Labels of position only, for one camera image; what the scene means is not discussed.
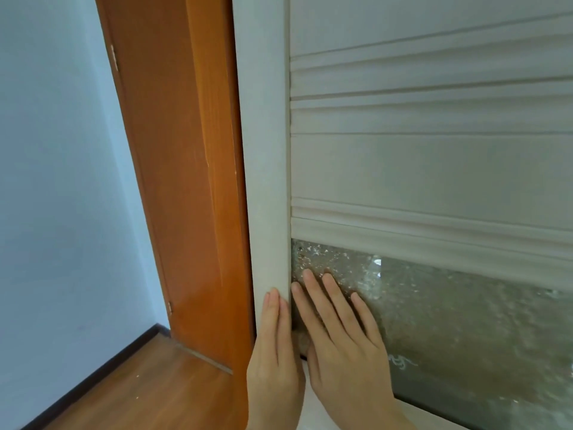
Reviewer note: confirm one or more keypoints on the white door with frosted glass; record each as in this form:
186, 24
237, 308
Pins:
403, 174

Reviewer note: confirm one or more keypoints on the orange wooden door frame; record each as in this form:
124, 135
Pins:
179, 174

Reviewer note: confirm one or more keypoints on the person's right little finger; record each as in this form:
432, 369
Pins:
365, 318

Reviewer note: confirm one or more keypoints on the person's right hand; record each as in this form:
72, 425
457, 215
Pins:
353, 371

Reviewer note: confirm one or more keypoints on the person's left fingers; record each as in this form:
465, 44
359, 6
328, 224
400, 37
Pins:
275, 322

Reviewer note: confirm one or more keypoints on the person's left hand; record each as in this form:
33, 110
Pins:
274, 380

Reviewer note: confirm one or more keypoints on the person's right thumb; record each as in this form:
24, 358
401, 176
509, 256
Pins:
312, 367

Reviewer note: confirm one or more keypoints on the metal floor threshold strip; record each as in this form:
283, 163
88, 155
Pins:
203, 357

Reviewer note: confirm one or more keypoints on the dark baseboard strip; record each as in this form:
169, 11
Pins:
103, 369

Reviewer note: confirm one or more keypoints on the person's right middle finger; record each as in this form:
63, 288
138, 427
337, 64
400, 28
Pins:
324, 304

